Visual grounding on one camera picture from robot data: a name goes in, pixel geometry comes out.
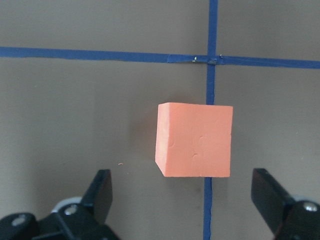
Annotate orange foam block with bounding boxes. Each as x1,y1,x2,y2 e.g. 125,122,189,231
155,102,233,178

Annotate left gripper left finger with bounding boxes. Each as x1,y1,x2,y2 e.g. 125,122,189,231
51,169,118,240

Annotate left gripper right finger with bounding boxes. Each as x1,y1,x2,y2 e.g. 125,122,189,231
251,168,320,240

